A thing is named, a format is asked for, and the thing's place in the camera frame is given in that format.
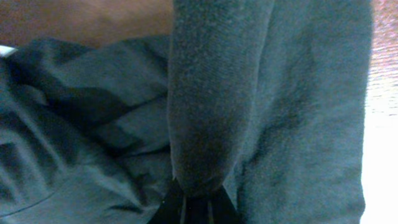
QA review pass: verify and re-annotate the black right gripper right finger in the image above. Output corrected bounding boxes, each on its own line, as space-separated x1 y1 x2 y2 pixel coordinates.
207 186 240 224

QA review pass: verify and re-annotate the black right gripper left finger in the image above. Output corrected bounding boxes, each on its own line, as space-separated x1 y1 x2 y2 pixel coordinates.
147 178 184 224

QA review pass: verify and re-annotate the dark green t-shirt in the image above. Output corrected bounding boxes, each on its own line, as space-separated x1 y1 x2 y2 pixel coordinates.
1 0 373 223

